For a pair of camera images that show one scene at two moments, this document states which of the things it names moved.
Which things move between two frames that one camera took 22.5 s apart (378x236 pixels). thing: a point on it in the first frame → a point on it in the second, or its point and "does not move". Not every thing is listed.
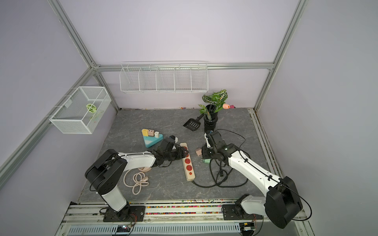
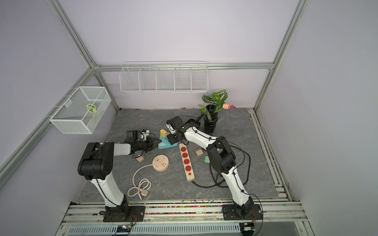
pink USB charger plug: x=199 y=152 does not move
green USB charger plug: x=206 y=161 does not move
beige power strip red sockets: x=187 y=164 does not move
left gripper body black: x=174 y=155 → x=146 y=145
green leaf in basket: x=92 y=109 does not move
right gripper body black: x=208 y=152 → x=173 y=137
